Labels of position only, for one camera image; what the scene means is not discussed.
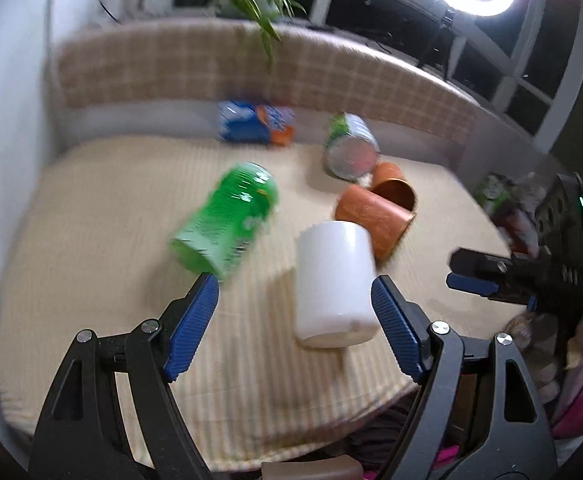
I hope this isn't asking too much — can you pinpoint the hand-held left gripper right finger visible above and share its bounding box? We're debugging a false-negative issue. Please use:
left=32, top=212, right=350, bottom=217
left=370, top=274, right=558, bottom=480

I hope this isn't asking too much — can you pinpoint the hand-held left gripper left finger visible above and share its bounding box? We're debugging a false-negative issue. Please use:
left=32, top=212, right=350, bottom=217
left=28, top=273, right=220, bottom=480

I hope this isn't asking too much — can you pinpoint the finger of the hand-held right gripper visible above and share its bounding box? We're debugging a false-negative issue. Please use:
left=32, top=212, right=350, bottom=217
left=450, top=247, right=513, bottom=284
left=446, top=273, right=501, bottom=297

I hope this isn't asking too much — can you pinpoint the white cup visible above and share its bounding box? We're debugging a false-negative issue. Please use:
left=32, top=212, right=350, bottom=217
left=295, top=220, right=378, bottom=349

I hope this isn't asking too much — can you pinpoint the large orange cup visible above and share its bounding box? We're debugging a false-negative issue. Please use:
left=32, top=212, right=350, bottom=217
left=335, top=184, right=417, bottom=262

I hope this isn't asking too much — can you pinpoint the small orange cup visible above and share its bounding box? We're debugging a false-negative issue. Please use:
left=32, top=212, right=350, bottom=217
left=370, top=161, right=417, bottom=211

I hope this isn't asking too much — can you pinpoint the small green can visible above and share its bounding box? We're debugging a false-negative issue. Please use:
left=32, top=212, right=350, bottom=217
left=475, top=174, right=515, bottom=217

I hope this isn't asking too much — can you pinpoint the green soda can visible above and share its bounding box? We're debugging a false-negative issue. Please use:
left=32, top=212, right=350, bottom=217
left=168, top=161, right=280, bottom=287

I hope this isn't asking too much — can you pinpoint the beige striped mat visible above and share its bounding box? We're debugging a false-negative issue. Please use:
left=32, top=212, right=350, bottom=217
left=0, top=134, right=515, bottom=467

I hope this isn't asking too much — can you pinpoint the brown rounded object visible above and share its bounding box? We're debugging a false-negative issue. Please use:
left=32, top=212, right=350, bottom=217
left=262, top=459, right=365, bottom=480

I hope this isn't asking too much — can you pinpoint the silver green tin can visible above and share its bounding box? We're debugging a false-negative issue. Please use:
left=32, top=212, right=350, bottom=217
left=323, top=112, right=380, bottom=182

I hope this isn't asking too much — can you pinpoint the blue orange snack bag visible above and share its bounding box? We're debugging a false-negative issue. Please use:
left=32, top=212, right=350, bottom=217
left=217, top=99, right=297, bottom=147

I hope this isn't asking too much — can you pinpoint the black light stand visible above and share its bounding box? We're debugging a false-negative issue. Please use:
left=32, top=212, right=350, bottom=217
left=415, top=0, right=456, bottom=81

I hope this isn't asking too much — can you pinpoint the checkered beige cushion backrest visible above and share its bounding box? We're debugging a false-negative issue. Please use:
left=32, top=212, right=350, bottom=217
left=55, top=21, right=478, bottom=147

